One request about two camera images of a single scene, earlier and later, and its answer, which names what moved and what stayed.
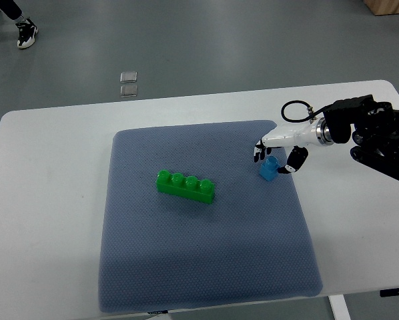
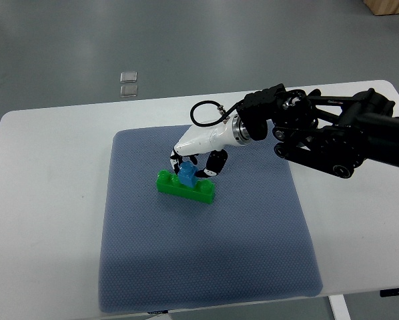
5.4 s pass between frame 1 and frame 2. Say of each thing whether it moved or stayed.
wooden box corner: stayed
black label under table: stayed
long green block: stayed
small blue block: moved
